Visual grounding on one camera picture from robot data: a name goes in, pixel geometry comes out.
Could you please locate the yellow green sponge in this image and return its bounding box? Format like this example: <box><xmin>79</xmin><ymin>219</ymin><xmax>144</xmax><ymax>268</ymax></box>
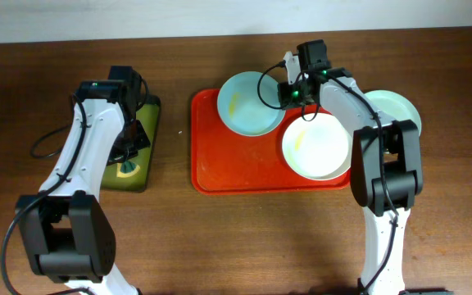
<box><xmin>116</xmin><ymin>161</ymin><xmax>141</xmax><ymax>179</ymax></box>

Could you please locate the light blue top plate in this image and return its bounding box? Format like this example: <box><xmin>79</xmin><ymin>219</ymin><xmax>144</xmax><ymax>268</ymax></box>
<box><xmin>217</xmin><ymin>71</ymin><xmax>286</xmax><ymax>137</ymax></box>

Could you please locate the white plate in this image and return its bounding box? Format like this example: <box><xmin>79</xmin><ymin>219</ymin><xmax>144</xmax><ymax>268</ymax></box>
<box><xmin>281</xmin><ymin>113</ymin><xmax>352</xmax><ymax>181</ymax></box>

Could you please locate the red plastic tray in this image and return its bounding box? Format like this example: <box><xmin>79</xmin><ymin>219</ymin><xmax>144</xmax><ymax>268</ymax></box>
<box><xmin>190</xmin><ymin>88</ymin><xmax>350</xmax><ymax>195</ymax></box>

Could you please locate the mint green plate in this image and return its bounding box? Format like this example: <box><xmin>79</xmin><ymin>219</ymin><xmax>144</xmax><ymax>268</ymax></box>
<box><xmin>365</xmin><ymin>90</ymin><xmax>422</xmax><ymax>134</ymax></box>

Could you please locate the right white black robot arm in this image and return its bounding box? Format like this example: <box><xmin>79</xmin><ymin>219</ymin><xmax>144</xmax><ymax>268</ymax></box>
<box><xmin>278</xmin><ymin>39</ymin><xmax>424</xmax><ymax>294</ymax></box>

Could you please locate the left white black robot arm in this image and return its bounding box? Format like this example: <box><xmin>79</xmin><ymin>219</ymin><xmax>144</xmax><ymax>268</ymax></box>
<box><xmin>9</xmin><ymin>66</ymin><xmax>151</xmax><ymax>294</ymax></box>

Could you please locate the black tray with green liquid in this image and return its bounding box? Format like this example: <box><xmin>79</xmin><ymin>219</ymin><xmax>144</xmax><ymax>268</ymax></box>
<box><xmin>101</xmin><ymin>94</ymin><xmax>161</xmax><ymax>193</ymax></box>

